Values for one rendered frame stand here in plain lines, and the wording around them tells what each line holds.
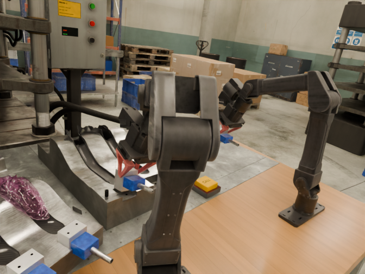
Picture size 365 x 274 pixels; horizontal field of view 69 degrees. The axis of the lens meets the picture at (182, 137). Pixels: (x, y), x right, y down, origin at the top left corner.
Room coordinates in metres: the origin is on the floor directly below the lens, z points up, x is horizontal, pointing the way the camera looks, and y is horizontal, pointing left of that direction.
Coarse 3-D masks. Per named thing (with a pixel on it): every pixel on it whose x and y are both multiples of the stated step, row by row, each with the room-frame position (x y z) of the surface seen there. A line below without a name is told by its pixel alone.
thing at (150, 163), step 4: (136, 160) 0.59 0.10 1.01; (140, 160) 0.59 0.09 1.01; (144, 160) 0.60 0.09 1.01; (148, 160) 0.61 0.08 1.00; (152, 160) 0.62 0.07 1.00; (136, 164) 0.66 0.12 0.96; (148, 164) 0.63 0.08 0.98; (152, 164) 0.63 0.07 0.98; (136, 168) 0.65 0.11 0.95; (144, 168) 0.63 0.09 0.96; (140, 172) 0.64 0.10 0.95
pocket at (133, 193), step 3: (114, 189) 0.63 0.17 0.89; (117, 192) 0.64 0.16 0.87; (120, 192) 0.65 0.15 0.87; (123, 192) 0.65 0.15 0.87; (126, 192) 0.66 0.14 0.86; (129, 192) 0.66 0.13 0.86; (132, 192) 0.65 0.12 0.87; (135, 192) 0.64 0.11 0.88; (120, 195) 0.64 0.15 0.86; (123, 195) 0.64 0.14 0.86; (126, 195) 0.65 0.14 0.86; (129, 195) 0.65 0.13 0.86; (132, 195) 0.65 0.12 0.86; (135, 195) 0.63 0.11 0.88; (123, 198) 0.63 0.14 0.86; (126, 198) 0.61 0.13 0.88; (129, 198) 0.62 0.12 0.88
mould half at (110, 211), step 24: (48, 144) 0.91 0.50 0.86; (72, 144) 0.80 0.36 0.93; (96, 144) 0.84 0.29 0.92; (48, 168) 0.83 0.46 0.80; (72, 168) 0.71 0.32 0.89; (72, 192) 0.70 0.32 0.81; (96, 192) 0.60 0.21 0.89; (144, 192) 0.65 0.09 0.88; (96, 216) 0.60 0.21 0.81; (120, 216) 0.60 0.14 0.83
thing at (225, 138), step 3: (225, 132) 1.09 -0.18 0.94; (222, 135) 1.06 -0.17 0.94; (225, 135) 1.06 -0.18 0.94; (228, 135) 1.07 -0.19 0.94; (222, 138) 1.05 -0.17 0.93; (225, 138) 1.04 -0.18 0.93; (228, 138) 1.05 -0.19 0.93; (231, 138) 1.06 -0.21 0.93; (222, 141) 1.05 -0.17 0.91; (225, 141) 1.04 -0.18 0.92; (228, 141) 1.05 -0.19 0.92; (231, 141) 1.03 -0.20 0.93; (234, 141) 1.03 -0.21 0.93; (234, 144) 1.02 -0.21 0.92; (237, 144) 1.00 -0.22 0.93
